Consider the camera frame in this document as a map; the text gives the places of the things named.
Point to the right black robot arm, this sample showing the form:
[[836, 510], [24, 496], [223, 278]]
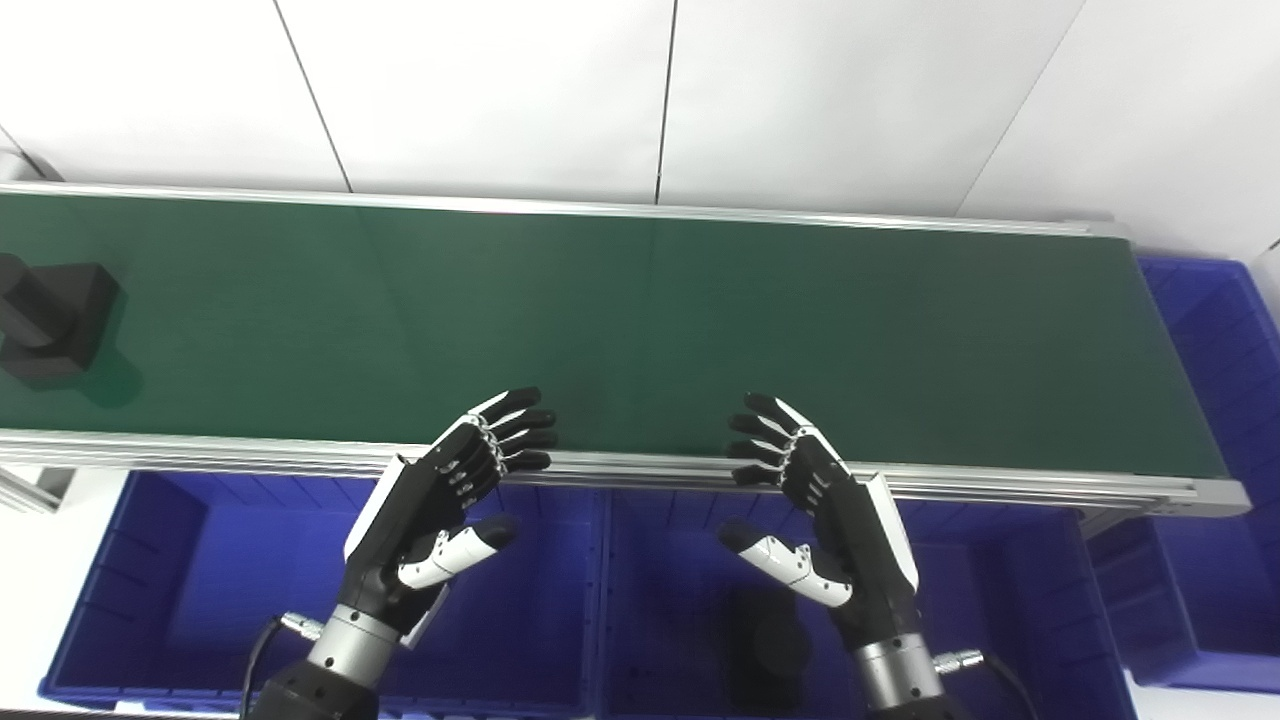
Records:
[[900, 675]]

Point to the green conveyor belt aluminium frame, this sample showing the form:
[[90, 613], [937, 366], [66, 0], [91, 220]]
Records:
[[620, 320]]

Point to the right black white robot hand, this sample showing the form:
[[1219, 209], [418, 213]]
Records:
[[850, 540]]

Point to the aluminium conveyor support leg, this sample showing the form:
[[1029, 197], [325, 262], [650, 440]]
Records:
[[30, 490]]

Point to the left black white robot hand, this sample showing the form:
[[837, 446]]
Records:
[[400, 510]]

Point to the blue plastic bin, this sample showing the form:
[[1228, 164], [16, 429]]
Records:
[[200, 580], [1220, 350], [660, 600]]

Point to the black cylinder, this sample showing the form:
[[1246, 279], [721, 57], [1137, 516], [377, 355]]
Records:
[[70, 320], [765, 650]]

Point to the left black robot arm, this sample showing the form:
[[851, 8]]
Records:
[[345, 650]]

